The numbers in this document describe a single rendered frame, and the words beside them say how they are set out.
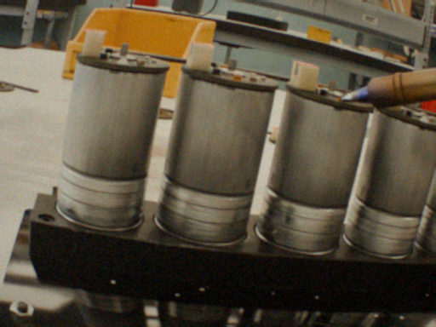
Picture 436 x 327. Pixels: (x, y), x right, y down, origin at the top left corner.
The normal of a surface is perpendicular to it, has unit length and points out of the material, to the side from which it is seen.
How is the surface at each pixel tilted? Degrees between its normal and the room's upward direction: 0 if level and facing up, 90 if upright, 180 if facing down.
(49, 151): 0
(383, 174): 90
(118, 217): 90
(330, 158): 90
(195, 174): 90
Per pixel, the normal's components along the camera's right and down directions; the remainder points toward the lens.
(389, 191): -0.39, 0.17
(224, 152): 0.11, 0.29
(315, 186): -0.14, 0.24
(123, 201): 0.59, 0.33
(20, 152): 0.19, -0.95
